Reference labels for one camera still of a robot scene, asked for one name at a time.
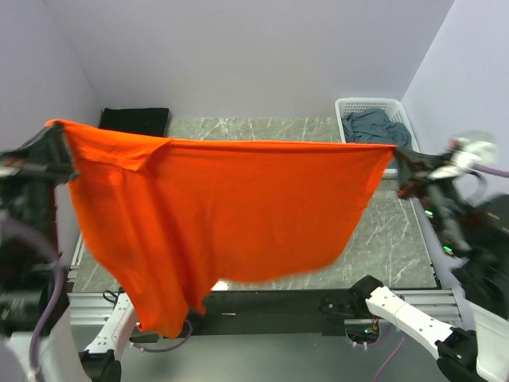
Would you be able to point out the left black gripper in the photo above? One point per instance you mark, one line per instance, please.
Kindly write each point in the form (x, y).
(46, 152)

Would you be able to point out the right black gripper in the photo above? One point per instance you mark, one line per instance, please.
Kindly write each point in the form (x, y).
(413, 166)

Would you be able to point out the orange t shirt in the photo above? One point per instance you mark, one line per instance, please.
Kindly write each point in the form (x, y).
(171, 217)

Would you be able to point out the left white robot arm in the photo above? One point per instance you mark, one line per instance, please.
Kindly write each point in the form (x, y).
(36, 327)

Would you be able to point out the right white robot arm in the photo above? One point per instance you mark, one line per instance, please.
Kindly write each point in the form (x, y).
(478, 234)

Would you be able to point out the grey blue t shirt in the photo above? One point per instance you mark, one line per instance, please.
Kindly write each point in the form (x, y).
(375, 126)

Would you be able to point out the white plastic laundry basket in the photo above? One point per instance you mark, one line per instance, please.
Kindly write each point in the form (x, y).
(394, 109)

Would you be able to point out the folded black t shirt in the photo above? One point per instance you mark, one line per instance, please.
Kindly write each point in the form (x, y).
(151, 121)

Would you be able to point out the black base crossbar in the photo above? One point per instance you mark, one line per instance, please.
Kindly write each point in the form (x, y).
(245, 312)

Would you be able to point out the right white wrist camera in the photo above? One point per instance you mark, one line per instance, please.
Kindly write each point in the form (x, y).
(473, 148)

